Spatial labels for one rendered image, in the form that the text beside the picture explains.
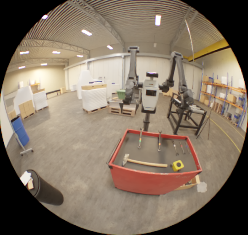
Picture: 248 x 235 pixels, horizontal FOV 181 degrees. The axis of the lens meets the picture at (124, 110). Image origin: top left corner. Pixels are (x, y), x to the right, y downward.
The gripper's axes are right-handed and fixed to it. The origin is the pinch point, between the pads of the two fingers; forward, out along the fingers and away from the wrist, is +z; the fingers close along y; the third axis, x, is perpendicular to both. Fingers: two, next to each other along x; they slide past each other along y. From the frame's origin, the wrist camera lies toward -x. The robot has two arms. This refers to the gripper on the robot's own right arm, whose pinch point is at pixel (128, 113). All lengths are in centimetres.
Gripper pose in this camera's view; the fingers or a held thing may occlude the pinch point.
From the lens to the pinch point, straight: 56.4
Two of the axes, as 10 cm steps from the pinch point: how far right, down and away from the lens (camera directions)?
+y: 9.8, 0.9, -1.7
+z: -1.2, 9.8, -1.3
